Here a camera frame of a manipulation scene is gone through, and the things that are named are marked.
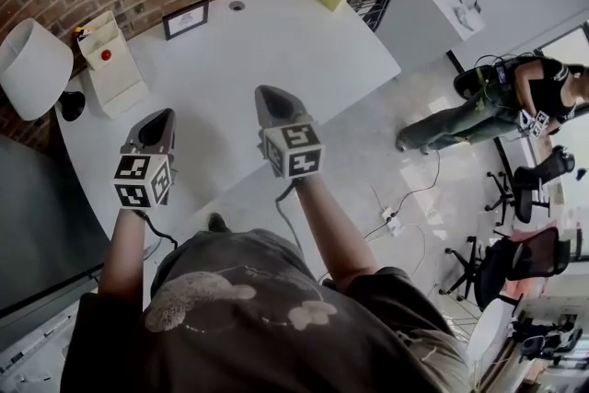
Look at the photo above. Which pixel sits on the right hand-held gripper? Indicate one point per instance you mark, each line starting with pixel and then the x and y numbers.
pixel 299 152

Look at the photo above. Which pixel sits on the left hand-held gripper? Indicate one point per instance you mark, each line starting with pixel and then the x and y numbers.
pixel 138 179

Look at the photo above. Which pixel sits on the black picture frame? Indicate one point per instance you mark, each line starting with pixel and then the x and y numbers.
pixel 186 19

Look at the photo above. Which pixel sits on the person's right forearm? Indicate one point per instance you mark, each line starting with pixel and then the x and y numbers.
pixel 331 234

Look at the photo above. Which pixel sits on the person's left forearm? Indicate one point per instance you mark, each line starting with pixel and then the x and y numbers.
pixel 122 253

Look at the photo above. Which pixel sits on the white desk with drawers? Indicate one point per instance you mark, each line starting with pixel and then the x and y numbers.
pixel 276 50

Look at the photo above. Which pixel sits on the beige desktop organizer box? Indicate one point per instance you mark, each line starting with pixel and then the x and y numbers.
pixel 119 83

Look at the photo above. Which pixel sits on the red round knob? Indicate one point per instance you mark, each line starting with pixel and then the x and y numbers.
pixel 106 54

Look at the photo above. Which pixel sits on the person's dark shoe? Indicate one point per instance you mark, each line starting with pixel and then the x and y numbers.
pixel 217 222

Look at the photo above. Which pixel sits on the white table lamp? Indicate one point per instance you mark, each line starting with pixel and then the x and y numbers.
pixel 32 69

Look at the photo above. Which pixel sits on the white power strip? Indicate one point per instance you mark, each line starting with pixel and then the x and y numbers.
pixel 391 221

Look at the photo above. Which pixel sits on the white paper sheet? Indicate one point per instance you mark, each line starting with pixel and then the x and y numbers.
pixel 460 9

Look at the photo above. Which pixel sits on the person's brown t-shirt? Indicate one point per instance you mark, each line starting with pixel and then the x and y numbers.
pixel 253 345

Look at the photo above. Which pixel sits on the black office chair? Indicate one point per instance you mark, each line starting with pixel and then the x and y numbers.
pixel 506 267
pixel 524 193

